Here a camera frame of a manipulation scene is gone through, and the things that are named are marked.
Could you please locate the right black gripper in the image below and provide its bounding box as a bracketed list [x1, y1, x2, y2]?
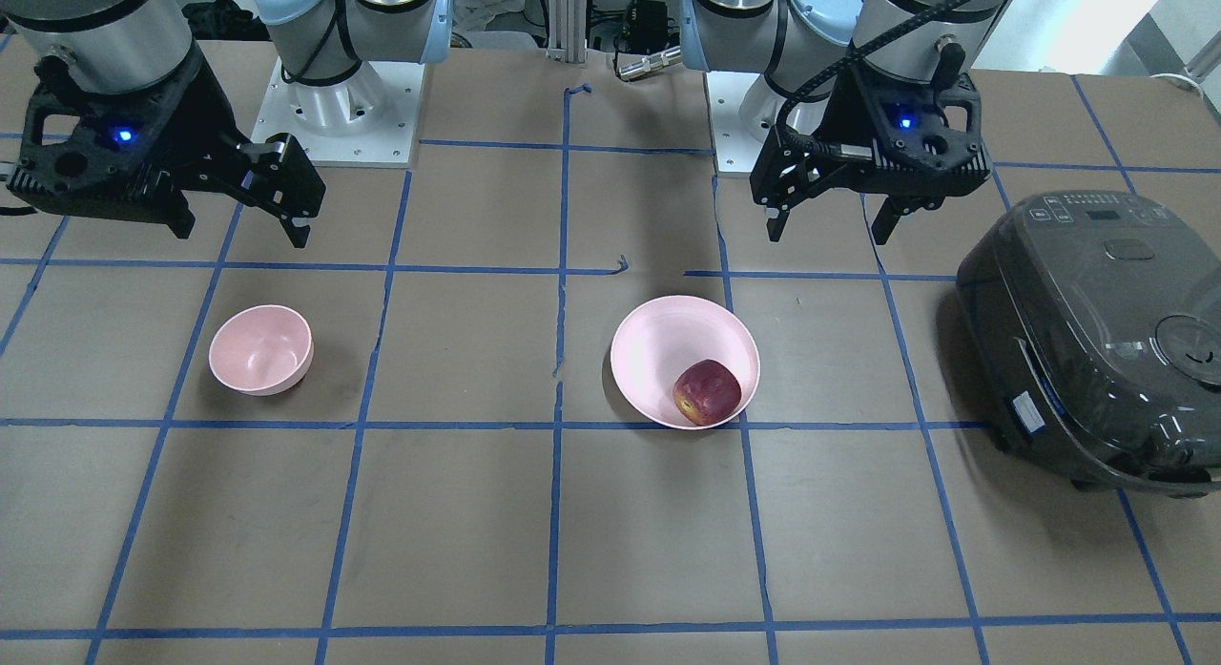
[9, 45, 326, 249]

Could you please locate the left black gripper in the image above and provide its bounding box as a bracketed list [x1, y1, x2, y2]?
[750, 68, 993, 246]

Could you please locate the red apple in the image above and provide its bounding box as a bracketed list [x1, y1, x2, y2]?
[672, 358, 744, 426]

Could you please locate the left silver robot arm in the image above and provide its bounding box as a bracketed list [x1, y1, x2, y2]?
[680, 0, 1012, 244]

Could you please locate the small pink bowl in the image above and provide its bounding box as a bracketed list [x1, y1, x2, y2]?
[208, 304, 315, 397]

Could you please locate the pink plate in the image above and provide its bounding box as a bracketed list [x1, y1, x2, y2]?
[611, 295, 759, 430]

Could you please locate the silver cylindrical connector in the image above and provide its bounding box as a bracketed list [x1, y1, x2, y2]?
[614, 45, 683, 82]

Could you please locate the black power adapter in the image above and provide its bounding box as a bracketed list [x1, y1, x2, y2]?
[617, 0, 669, 52]

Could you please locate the dark grey rice cooker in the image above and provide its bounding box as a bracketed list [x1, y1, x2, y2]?
[956, 190, 1220, 497]

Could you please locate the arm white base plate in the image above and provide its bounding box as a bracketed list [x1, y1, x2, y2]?
[250, 60, 429, 170]
[705, 71, 785, 177]

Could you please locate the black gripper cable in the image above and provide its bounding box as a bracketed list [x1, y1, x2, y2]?
[775, 0, 1016, 160]

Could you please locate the aluminium frame post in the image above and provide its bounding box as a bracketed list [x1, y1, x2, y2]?
[546, 0, 589, 68]

